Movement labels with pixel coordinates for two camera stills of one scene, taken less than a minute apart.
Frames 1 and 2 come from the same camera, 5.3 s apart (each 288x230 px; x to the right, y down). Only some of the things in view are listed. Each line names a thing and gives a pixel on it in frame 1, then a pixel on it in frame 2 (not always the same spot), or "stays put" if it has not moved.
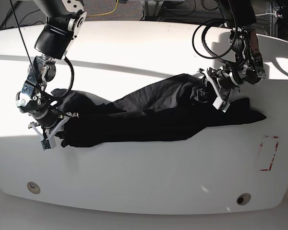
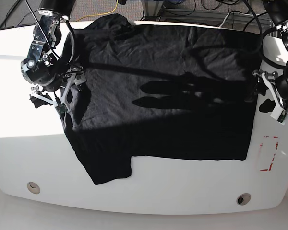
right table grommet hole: x=243 y=199 stays put
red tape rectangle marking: x=276 y=145 stays put
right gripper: x=221 y=80 to x=270 y=79
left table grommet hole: x=33 y=188 stays put
